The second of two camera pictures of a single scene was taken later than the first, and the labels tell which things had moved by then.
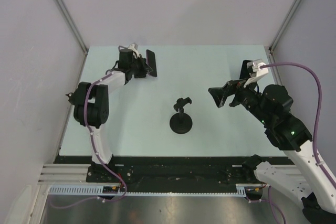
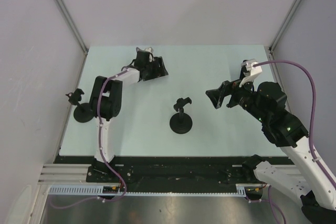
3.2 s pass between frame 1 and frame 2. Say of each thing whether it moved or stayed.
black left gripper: moved
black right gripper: stayed
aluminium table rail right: stayed
